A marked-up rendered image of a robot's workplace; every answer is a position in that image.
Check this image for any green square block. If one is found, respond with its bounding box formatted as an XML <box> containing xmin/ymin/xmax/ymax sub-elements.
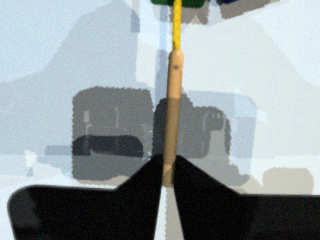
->
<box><xmin>150</xmin><ymin>0</ymin><xmax>206</xmax><ymax>8</ymax></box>

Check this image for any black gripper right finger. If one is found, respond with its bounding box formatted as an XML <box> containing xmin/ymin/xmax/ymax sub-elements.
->
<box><xmin>173</xmin><ymin>155</ymin><xmax>320</xmax><ymax>240</ymax></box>

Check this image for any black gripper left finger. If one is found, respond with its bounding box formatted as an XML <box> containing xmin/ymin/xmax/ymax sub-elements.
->
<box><xmin>7</xmin><ymin>154</ymin><xmax>164</xmax><ymax>240</ymax></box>

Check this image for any blue cylinder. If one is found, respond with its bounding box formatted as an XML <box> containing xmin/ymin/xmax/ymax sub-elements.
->
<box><xmin>220</xmin><ymin>0</ymin><xmax>237</xmax><ymax>5</ymax></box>

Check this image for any thin wooden stick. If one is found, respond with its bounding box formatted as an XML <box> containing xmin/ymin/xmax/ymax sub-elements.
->
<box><xmin>162</xmin><ymin>0</ymin><xmax>184</xmax><ymax>187</ymax></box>

